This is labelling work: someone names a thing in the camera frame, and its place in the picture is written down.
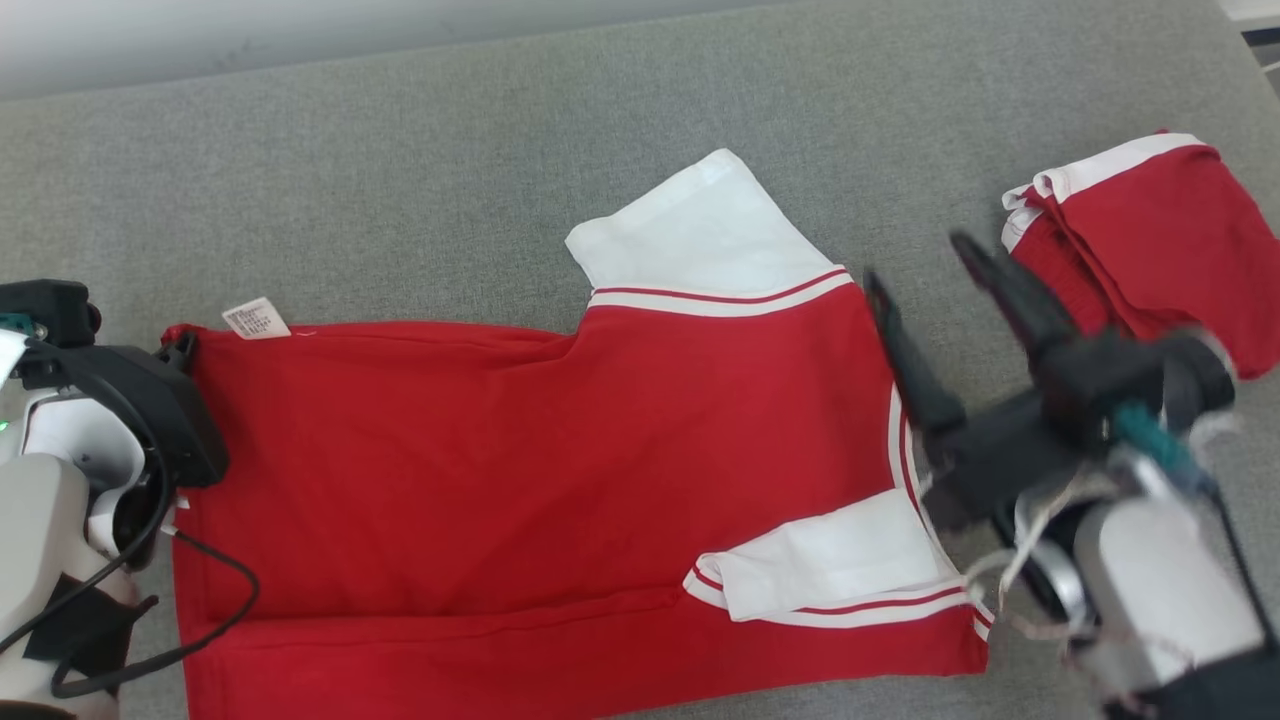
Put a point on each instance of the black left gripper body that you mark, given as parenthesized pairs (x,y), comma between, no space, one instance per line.
(170,420)

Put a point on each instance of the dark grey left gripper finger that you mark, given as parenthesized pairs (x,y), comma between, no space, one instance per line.
(180,347)

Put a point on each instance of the red shorts with white stripe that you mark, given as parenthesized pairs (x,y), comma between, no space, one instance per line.
(1170,240)

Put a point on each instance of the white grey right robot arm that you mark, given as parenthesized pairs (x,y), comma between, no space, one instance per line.
(1160,590)

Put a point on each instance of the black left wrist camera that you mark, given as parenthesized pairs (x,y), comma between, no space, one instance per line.
(45,310)

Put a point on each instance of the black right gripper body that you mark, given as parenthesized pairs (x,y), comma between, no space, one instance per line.
(1050,430)

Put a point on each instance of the white wall baseboard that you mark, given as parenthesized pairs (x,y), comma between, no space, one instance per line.
(1255,10)

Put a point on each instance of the red jersey with white sleeves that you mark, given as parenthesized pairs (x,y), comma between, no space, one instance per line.
(550,470)

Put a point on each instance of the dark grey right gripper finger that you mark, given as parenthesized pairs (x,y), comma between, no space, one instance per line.
(915,370)
(1020,300)

